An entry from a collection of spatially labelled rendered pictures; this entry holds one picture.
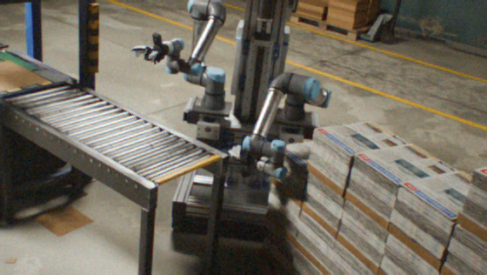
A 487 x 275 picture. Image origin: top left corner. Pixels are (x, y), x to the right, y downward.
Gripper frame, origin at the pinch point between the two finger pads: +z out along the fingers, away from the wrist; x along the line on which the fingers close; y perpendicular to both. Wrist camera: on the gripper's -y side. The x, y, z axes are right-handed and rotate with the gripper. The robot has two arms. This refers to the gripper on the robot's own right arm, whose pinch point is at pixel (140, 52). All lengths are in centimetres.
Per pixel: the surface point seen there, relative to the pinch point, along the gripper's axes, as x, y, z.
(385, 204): -144, 10, 11
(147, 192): -49, 40, 46
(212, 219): -61, 75, -4
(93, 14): 71, 12, -44
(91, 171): -10, 51, 39
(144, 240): -52, 66, 46
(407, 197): -151, 0, 17
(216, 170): -56, 45, -4
